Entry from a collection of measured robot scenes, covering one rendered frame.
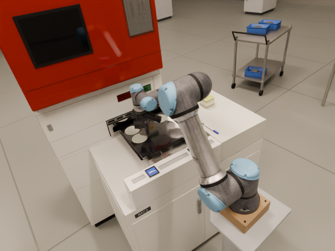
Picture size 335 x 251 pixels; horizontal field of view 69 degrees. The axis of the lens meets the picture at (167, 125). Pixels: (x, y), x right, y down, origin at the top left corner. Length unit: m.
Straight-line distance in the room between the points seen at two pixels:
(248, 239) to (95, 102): 1.11
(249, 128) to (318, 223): 1.14
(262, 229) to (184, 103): 0.67
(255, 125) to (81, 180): 1.23
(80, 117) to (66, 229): 1.16
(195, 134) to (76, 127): 0.91
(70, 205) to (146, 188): 1.45
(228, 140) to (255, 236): 0.50
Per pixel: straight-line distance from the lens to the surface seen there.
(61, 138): 1.63
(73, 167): 1.78
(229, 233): 1.18
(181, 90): 0.87
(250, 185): 1.04
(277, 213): 1.28
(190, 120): 0.89
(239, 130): 1.45
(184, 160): 1.26
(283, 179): 2.56
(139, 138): 1.54
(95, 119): 1.62
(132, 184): 1.20
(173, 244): 1.73
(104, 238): 2.24
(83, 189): 1.93
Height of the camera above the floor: 1.84
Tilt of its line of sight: 36 degrees down
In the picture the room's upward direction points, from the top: 7 degrees counter-clockwise
